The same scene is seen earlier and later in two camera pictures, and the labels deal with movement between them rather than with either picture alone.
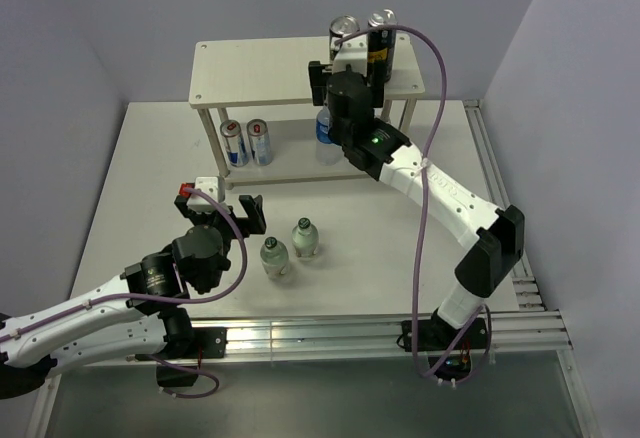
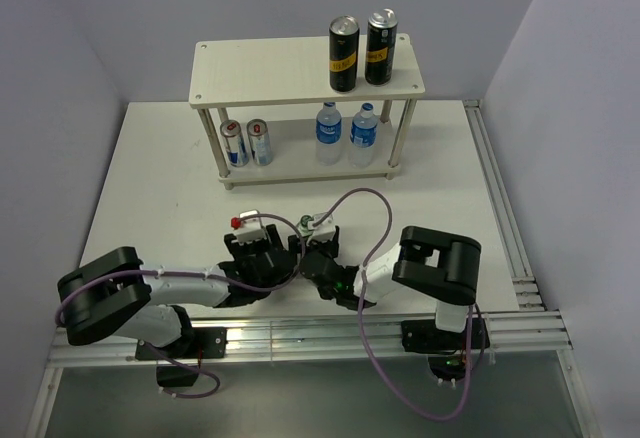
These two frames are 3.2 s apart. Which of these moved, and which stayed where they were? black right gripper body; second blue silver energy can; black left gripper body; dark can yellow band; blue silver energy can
Moved: black right gripper body; black left gripper body
Stayed: dark can yellow band; blue silver energy can; second blue silver energy can
